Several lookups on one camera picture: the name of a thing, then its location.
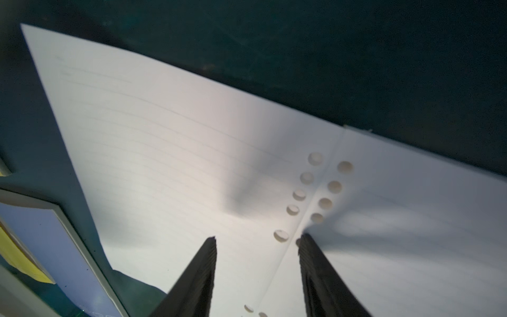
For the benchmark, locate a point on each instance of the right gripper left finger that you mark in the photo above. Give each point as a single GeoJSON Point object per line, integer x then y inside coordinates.
{"type": "Point", "coordinates": [192, 293]}

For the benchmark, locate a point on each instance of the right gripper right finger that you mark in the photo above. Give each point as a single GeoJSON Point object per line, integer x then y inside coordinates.
{"type": "Point", "coordinates": [325, 293]}

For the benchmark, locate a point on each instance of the small notebook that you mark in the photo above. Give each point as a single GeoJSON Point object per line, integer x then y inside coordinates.
{"type": "Point", "coordinates": [166, 159]}

